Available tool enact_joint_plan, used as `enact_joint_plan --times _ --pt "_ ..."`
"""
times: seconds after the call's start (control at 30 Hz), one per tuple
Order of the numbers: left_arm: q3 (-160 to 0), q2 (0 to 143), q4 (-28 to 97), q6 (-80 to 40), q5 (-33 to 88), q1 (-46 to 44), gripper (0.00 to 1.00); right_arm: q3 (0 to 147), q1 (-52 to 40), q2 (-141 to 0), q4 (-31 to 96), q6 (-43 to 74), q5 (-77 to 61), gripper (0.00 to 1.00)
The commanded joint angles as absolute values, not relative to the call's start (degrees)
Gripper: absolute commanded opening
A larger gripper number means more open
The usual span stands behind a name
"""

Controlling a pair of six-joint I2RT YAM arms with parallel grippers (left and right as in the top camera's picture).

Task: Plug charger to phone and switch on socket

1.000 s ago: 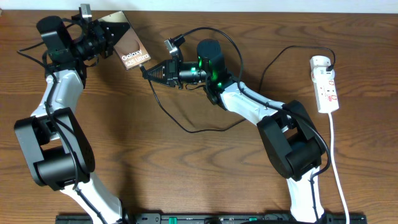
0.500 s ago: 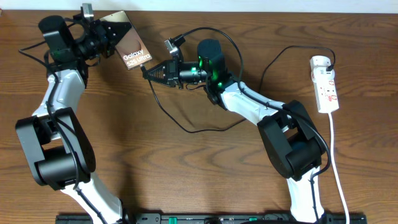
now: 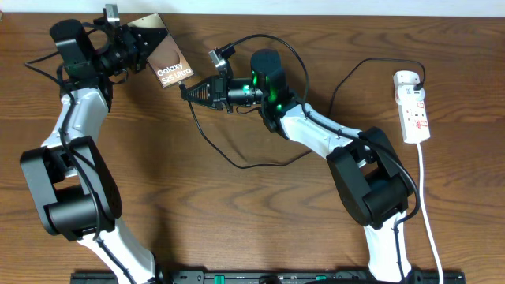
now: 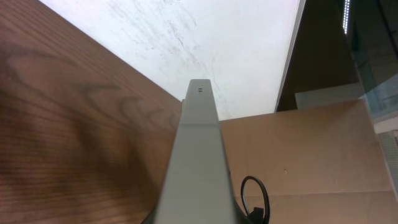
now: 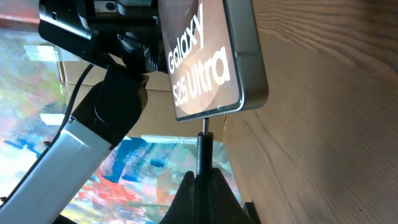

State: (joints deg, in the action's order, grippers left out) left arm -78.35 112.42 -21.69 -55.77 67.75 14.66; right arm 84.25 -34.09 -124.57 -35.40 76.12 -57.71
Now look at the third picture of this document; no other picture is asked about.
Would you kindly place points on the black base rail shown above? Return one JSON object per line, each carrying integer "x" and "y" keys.
{"x": 222, "y": 277}

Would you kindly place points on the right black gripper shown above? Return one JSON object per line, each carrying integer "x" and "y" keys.
{"x": 218, "y": 93}

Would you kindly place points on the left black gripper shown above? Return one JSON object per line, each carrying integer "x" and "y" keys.
{"x": 136, "y": 51}

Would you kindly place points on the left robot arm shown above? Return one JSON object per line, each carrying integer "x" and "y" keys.
{"x": 73, "y": 190}

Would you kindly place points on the white USB charger adapter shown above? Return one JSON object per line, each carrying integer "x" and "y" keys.
{"x": 406, "y": 77}

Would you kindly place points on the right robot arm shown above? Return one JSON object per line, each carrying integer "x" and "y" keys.
{"x": 372, "y": 183}

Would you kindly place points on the white power strip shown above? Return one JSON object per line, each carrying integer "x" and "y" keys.
{"x": 412, "y": 114}

